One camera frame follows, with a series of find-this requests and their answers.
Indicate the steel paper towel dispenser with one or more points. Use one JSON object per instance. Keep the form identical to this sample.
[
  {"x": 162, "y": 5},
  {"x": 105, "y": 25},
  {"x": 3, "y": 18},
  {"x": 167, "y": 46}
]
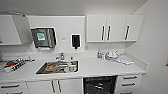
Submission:
[{"x": 43, "y": 37}]

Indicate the small red dish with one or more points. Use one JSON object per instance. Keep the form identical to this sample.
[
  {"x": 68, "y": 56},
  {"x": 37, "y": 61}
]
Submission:
[{"x": 10, "y": 63}]

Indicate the white dish cloth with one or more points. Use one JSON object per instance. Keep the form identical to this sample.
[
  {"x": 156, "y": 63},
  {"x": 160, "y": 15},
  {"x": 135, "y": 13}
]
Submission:
[{"x": 126, "y": 60}]

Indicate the steel kitchen sink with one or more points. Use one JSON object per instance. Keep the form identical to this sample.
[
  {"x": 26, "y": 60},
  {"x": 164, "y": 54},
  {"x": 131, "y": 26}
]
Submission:
[{"x": 58, "y": 73}]

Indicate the small wall label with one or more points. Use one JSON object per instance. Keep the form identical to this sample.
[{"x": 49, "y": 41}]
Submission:
[{"x": 63, "y": 39}]

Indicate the white mug with red print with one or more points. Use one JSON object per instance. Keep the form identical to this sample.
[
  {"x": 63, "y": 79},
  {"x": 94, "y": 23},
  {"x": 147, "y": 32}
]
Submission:
[{"x": 71, "y": 67}]

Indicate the stack of white dishes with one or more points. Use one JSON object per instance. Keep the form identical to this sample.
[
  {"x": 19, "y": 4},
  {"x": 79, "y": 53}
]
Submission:
[{"x": 111, "y": 55}]

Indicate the white plate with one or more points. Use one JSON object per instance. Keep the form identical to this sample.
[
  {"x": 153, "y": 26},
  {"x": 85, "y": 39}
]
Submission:
[{"x": 66, "y": 70}]

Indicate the bowl with orange food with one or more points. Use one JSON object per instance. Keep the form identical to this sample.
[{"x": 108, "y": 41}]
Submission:
[{"x": 50, "y": 67}]

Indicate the small chrome sink knob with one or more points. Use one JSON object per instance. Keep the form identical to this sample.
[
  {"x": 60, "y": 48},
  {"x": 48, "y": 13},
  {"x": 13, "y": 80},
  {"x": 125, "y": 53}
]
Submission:
[{"x": 70, "y": 58}]

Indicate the white base cabinet door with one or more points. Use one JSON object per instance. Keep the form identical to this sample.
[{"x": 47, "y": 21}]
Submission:
[
  {"x": 71, "y": 86},
  {"x": 38, "y": 88}
]

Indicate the black soap dispenser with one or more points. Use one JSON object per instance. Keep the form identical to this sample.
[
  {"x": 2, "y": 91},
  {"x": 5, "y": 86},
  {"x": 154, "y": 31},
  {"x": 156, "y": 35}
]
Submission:
[{"x": 75, "y": 40}]

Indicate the white drawer front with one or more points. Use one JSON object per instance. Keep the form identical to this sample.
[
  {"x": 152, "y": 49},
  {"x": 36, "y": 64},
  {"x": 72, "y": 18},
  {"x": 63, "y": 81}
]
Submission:
[
  {"x": 119, "y": 80},
  {"x": 117, "y": 91},
  {"x": 118, "y": 87},
  {"x": 24, "y": 85},
  {"x": 27, "y": 92}
]

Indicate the small pale bottle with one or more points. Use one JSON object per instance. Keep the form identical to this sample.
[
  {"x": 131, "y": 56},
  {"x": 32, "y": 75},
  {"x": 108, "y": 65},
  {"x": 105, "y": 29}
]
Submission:
[{"x": 102, "y": 56}]

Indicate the large white wall cabinet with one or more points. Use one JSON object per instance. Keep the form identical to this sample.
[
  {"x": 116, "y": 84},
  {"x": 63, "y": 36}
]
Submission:
[{"x": 10, "y": 30}]

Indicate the bottle with blue label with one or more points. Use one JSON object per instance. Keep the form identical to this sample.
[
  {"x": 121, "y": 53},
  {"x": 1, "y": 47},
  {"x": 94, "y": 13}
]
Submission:
[{"x": 98, "y": 54}]

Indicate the chrome sink faucet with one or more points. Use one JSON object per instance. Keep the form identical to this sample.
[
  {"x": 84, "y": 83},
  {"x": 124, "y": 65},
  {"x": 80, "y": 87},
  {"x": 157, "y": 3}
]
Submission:
[{"x": 60, "y": 56}]

